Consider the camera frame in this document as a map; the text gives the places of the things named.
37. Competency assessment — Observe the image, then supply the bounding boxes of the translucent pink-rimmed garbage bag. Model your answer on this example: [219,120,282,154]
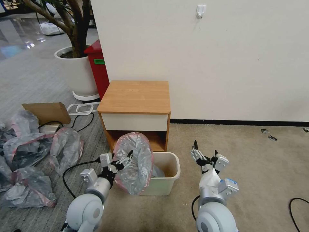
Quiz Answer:
[49,127,84,176]
[113,131,154,196]

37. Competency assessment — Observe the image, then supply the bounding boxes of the beige plastic trash can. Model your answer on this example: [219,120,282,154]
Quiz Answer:
[138,151,181,197]

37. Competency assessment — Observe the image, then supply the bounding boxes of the crumpled garbage bag with dark contents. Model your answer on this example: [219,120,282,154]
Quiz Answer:
[3,109,55,171]
[0,166,58,209]

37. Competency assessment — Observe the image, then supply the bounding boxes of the crumpled grey garbage bag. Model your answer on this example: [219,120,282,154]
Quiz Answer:
[0,154,13,190]

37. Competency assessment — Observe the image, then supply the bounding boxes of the grey plastic liner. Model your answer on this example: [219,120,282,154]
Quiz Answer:
[151,164,166,179]

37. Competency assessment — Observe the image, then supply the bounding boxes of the black baseboard strip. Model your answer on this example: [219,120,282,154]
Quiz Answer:
[170,119,309,127]

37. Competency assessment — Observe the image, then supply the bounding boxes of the wooden nightstand with white drawer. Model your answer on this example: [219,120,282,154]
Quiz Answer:
[97,80,171,153]

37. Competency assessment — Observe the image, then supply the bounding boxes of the white power strip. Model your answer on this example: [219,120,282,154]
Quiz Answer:
[38,124,61,134]

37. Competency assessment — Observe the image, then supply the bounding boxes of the brown cardboard sheet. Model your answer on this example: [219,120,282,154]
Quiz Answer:
[21,102,72,126]

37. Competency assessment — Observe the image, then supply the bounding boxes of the red bin with green label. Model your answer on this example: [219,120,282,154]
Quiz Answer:
[83,39,110,101]

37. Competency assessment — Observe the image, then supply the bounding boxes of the white round planter pot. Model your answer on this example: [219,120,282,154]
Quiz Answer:
[54,45,101,101]

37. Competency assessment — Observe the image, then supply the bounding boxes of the brown tree trunk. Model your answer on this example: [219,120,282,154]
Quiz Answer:
[22,0,92,59]

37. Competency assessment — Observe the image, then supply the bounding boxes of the white bags in background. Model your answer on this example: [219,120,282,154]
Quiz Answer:
[38,21,65,36]

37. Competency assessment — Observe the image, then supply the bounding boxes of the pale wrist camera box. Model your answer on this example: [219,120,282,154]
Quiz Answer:
[214,154,230,172]
[99,152,114,168]

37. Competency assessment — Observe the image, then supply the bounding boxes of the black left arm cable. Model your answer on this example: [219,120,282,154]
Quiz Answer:
[62,158,101,199]

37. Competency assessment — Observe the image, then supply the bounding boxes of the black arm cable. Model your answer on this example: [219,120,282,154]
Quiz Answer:
[62,158,101,199]
[192,195,201,221]

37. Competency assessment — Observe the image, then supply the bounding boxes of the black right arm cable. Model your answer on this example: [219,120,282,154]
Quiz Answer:
[192,195,201,221]

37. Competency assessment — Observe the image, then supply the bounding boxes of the white rectangular plastic frame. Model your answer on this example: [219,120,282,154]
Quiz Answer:
[66,103,100,115]

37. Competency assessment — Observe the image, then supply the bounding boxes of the black looped floor cable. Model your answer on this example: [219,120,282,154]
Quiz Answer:
[289,197,309,232]

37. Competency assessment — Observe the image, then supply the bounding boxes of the white wall hook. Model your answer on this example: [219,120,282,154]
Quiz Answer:
[196,4,208,19]

